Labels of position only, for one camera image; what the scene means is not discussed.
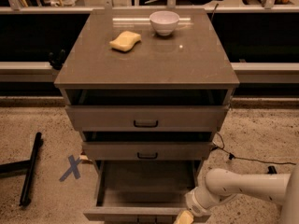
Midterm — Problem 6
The grey bottom drawer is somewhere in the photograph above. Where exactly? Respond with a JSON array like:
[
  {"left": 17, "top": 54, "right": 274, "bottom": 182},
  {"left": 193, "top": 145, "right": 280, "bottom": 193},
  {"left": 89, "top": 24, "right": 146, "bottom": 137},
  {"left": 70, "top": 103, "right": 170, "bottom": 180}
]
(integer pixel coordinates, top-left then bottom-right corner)
[{"left": 84, "top": 161, "right": 200, "bottom": 224}]

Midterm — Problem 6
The grey drawer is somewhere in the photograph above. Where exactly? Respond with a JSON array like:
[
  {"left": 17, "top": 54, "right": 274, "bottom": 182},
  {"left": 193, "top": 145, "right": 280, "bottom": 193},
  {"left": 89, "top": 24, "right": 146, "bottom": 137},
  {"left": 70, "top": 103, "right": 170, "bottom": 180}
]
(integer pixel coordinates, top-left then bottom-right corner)
[
  {"left": 82, "top": 142, "right": 212, "bottom": 161},
  {"left": 84, "top": 161, "right": 200, "bottom": 224},
  {"left": 66, "top": 105, "right": 228, "bottom": 132}
]

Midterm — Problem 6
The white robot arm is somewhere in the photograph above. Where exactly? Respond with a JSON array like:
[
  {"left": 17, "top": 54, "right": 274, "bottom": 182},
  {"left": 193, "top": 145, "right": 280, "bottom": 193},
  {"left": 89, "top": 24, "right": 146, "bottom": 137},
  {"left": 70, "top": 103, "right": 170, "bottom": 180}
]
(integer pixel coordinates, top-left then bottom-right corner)
[{"left": 174, "top": 165, "right": 299, "bottom": 224}]

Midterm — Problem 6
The grey middle drawer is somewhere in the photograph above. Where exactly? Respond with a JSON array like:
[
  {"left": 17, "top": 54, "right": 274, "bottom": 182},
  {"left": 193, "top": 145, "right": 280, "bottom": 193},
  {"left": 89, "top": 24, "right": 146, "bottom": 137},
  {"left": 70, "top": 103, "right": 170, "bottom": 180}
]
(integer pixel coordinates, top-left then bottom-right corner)
[{"left": 82, "top": 142, "right": 212, "bottom": 161}]

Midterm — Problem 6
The grey drawer cabinet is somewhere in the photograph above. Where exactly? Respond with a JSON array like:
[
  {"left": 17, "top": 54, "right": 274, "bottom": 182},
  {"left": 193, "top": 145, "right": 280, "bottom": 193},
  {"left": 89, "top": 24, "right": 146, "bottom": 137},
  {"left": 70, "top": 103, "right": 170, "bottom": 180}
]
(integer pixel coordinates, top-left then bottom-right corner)
[{"left": 53, "top": 8, "right": 240, "bottom": 185}]

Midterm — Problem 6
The grey top drawer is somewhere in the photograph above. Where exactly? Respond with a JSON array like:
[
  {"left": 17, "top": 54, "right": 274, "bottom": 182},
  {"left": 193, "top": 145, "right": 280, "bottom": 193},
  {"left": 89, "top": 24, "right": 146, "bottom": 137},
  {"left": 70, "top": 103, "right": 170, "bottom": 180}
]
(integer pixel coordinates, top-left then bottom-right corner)
[{"left": 66, "top": 105, "right": 228, "bottom": 132}]

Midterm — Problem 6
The black stand leg right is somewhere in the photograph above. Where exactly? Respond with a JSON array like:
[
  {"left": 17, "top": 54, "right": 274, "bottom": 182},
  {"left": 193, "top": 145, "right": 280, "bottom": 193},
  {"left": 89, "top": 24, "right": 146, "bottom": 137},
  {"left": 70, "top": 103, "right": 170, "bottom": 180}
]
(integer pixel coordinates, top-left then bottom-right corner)
[{"left": 268, "top": 166, "right": 277, "bottom": 174}]

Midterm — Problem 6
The black stand leg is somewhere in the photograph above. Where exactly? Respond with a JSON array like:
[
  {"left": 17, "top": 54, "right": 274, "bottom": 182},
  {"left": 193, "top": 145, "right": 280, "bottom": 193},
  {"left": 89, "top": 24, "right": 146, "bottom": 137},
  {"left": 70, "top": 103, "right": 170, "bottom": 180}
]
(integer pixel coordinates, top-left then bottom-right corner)
[
  {"left": 0, "top": 133, "right": 43, "bottom": 207},
  {"left": 268, "top": 166, "right": 277, "bottom": 174}
]

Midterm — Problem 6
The blue tape cross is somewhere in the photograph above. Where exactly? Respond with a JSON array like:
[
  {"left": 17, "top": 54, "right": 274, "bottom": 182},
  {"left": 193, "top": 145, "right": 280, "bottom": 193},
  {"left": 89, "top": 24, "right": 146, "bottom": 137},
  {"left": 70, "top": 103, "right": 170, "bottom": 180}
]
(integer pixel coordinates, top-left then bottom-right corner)
[{"left": 59, "top": 155, "right": 81, "bottom": 182}]

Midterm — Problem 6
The black stand leg left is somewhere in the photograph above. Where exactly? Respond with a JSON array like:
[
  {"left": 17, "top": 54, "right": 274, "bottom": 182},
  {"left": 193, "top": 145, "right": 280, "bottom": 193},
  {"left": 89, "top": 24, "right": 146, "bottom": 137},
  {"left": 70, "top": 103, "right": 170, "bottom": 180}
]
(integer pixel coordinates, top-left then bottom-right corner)
[{"left": 0, "top": 133, "right": 43, "bottom": 207}]

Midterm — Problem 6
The yellow sponge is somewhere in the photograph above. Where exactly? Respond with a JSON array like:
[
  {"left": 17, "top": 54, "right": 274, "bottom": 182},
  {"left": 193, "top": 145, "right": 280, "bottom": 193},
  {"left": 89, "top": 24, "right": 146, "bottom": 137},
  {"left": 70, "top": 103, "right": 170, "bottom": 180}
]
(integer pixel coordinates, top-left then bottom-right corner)
[{"left": 109, "top": 31, "right": 141, "bottom": 52}]

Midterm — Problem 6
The white ceramic bowl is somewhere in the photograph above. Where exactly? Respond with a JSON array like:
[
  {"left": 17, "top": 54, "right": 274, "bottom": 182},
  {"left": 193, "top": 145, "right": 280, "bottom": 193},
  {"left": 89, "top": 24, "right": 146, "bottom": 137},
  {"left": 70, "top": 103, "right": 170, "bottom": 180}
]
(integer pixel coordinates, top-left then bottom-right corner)
[{"left": 149, "top": 11, "right": 179, "bottom": 36}]

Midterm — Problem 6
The black cable on floor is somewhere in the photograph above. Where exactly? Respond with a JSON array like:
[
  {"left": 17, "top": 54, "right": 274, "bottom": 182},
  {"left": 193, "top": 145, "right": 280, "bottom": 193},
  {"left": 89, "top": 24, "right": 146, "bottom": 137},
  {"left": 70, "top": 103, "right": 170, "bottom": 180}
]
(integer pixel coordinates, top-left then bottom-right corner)
[{"left": 211, "top": 132, "right": 297, "bottom": 167}]

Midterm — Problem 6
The black clamp on rail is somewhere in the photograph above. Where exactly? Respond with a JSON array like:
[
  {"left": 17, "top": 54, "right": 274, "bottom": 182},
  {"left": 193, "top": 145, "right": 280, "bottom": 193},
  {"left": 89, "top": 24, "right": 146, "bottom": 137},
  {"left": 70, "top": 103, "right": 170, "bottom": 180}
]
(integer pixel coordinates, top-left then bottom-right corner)
[{"left": 49, "top": 49, "right": 66, "bottom": 70}]

